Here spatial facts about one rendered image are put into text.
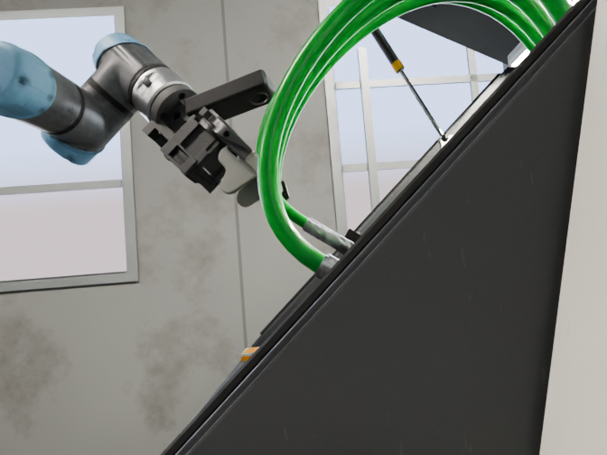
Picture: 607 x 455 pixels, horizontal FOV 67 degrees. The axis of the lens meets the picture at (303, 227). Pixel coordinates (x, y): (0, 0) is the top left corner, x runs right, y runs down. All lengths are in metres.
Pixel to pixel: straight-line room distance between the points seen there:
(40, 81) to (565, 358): 0.55
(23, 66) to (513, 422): 0.54
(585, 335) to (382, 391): 0.08
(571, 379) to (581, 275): 0.04
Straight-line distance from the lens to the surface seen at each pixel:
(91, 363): 2.41
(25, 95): 0.59
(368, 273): 0.20
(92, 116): 0.68
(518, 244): 0.21
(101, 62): 0.73
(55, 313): 2.44
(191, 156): 0.57
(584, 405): 0.20
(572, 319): 0.21
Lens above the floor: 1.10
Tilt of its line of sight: 4 degrees up
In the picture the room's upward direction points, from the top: 5 degrees counter-clockwise
